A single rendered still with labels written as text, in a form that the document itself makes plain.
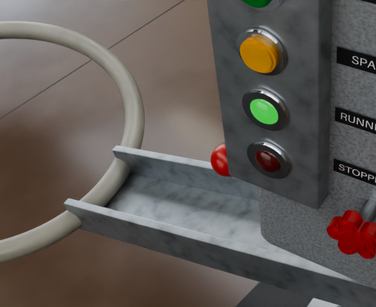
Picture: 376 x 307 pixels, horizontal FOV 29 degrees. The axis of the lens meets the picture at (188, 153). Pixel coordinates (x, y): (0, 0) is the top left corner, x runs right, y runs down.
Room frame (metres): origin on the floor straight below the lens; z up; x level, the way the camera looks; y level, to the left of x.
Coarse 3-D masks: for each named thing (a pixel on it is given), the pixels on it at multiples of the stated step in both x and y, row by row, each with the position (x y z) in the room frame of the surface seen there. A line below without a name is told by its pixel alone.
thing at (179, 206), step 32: (128, 160) 0.72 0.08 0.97; (160, 160) 0.68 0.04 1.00; (192, 160) 0.65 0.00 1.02; (128, 192) 0.68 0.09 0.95; (160, 192) 0.65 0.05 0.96; (192, 192) 0.63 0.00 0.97; (224, 192) 0.61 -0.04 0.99; (256, 192) 0.58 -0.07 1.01; (96, 224) 0.62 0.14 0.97; (128, 224) 0.57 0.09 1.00; (160, 224) 0.55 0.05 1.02; (192, 224) 0.57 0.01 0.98; (224, 224) 0.56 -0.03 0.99; (256, 224) 0.54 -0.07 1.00; (192, 256) 0.51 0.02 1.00; (224, 256) 0.48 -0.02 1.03; (256, 256) 0.45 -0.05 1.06; (288, 256) 0.44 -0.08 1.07; (288, 288) 0.43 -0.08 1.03; (320, 288) 0.40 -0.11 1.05; (352, 288) 0.38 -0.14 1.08
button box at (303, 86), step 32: (224, 0) 0.38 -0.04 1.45; (288, 0) 0.35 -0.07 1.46; (320, 0) 0.34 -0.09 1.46; (224, 32) 0.38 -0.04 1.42; (288, 32) 0.35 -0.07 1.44; (320, 32) 0.34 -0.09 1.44; (224, 64) 0.38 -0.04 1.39; (288, 64) 0.35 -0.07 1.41; (320, 64) 0.34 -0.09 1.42; (224, 96) 0.38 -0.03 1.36; (288, 96) 0.35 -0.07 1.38; (320, 96) 0.34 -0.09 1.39; (224, 128) 0.39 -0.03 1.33; (256, 128) 0.37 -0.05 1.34; (288, 128) 0.35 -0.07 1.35; (320, 128) 0.34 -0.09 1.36; (288, 160) 0.35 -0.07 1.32; (320, 160) 0.34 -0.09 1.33; (288, 192) 0.35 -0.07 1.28; (320, 192) 0.34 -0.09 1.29
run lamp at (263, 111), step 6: (252, 102) 0.36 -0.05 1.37; (258, 102) 0.36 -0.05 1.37; (264, 102) 0.36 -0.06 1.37; (252, 108) 0.36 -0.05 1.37; (258, 108) 0.36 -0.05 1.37; (264, 108) 0.35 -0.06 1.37; (270, 108) 0.35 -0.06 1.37; (252, 114) 0.36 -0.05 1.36; (258, 114) 0.36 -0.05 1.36; (264, 114) 0.35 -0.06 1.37; (270, 114) 0.35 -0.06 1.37; (276, 114) 0.35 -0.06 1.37; (258, 120) 0.36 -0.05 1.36; (264, 120) 0.35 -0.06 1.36; (270, 120) 0.35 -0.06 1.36; (276, 120) 0.35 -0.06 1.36
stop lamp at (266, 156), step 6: (258, 150) 0.36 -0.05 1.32; (258, 156) 0.36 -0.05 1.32; (264, 156) 0.36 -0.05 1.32; (270, 156) 0.36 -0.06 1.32; (258, 162) 0.36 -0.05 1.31; (264, 162) 0.36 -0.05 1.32; (270, 162) 0.35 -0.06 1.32; (276, 162) 0.35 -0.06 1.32; (264, 168) 0.36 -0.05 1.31; (270, 168) 0.35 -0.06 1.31; (276, 168) 0.35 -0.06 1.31
